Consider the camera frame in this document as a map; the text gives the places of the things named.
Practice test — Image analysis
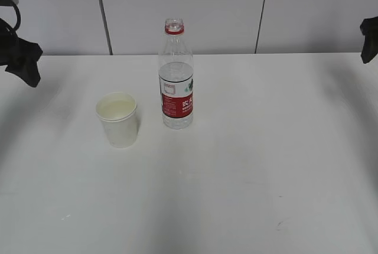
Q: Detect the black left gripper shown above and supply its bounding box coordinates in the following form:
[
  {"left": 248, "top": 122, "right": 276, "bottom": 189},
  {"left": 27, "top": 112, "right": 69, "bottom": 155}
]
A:
[{"left": 1, "top": 19, "right": 43, "bottom": 87}]

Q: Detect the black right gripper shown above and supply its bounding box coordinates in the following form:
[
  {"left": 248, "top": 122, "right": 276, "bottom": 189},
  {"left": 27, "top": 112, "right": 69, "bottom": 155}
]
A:
[{"left": 360, "top": 17, "right": 378, "bottom": 64}]

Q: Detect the white paper cup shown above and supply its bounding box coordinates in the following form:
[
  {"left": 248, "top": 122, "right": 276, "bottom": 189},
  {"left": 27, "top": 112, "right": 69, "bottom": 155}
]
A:
[{"left": 95, "top": 92, "right": 138, "bottom": 148}]

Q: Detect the Nongfu Spring water bottle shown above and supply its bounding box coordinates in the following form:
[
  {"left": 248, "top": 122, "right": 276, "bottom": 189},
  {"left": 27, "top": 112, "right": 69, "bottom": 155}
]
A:
[{"left": 158, "top": 18, "right": 194, "bottom": 129}]

